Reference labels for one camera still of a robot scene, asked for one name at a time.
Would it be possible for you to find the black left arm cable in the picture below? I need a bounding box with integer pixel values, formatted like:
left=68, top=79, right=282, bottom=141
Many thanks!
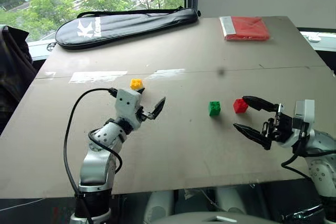
left=63, top=87, right=123, bottom=224

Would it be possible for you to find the black racket bag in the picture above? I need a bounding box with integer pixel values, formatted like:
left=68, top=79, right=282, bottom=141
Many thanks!
left=55, top=7, right=201, bottom=50

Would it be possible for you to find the dark jacket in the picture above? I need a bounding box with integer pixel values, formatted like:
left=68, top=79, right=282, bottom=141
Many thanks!
left=0, top=24, right=38, bottom=137

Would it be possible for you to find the grey rounded robot body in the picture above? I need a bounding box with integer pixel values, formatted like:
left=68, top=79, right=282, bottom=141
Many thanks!
left=151, top=211, right=270, bottom=224

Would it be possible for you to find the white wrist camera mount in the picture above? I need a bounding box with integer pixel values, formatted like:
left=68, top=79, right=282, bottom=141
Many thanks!
left=292, top=99, right=316, bottom=133
left=114, top=89, right=142, bottom=131

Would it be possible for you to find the red packaged cloth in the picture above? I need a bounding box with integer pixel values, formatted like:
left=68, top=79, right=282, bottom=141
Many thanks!
left=219, top=16, right=271, bottom=42

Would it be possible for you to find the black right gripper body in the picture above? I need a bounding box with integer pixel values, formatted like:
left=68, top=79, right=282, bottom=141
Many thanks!
left=261, top=102, right=295, bottom=143

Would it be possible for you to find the red toy brick cube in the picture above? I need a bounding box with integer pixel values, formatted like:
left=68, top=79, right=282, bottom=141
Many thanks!
left=233, top=98, right=249, bottom=114

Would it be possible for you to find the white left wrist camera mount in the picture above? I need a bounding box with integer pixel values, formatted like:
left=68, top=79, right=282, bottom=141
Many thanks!
left=114, top=89, right=142, bottom=131

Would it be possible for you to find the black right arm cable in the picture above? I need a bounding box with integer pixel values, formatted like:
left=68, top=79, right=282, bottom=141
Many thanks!
left=280, top=129, right=313, bottom=180

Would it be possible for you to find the white rounded robot leg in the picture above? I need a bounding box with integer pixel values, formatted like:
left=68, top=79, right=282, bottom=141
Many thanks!
left=143, top=189, right=174, bottom=222
left=214, top=186, right=248, bottom=215

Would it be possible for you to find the yellow toy brick cube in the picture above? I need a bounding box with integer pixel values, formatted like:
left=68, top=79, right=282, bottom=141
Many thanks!
left=130, top=78, right=145, bottom=90

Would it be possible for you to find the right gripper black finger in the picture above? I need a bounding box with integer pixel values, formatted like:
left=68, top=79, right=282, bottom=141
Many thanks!
left=233, top=123, right=273, bottom=151
left=242, top=95, right=279, bottom=112

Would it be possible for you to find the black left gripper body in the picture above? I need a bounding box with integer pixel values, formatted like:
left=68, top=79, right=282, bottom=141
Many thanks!
left=135, top=105, right=155, bottom=124

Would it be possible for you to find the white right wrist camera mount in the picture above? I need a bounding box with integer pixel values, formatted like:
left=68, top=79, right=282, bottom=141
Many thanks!
left=292, top=99, right=316, bottom=133

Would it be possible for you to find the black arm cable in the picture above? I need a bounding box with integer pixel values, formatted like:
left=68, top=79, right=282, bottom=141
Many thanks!
left=280, top=129, right=313, bottom=180
left=63, top=87, right=123, bottom=224

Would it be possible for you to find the green toy brick cube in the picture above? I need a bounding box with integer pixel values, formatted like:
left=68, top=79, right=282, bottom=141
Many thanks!
left=208, top=100, right=222, bottom=117

